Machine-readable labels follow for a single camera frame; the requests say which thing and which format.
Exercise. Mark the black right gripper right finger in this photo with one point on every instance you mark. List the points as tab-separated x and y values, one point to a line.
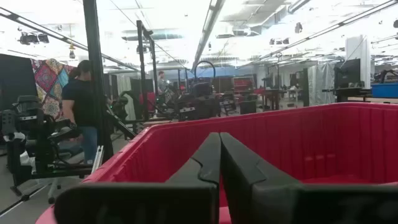
280	202

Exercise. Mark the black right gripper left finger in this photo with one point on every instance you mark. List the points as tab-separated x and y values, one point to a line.
140	202

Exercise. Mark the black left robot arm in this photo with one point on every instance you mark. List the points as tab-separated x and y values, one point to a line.
199	105

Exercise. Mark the red plastic bin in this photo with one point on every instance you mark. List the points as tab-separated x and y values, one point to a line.
280	140

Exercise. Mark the person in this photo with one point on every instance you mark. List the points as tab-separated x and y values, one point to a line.
161	84
81	102

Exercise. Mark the grey curtain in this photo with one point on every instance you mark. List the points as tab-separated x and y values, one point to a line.
321	84

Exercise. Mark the black monitor on stand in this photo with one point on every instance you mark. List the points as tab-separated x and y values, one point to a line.
348	73

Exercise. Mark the colourful patchwork quilt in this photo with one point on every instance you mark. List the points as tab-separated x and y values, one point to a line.
49	81

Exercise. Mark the black flat panel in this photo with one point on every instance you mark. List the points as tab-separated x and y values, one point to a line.
15	81

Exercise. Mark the white pillar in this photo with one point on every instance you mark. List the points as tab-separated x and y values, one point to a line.
357	46

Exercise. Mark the thin black frame post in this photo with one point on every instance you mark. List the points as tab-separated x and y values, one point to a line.
141	71

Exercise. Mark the thick black frame post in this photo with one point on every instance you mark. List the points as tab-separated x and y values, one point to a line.
93	62

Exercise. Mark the black overhead frame rail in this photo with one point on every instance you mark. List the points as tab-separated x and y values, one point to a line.
46	32

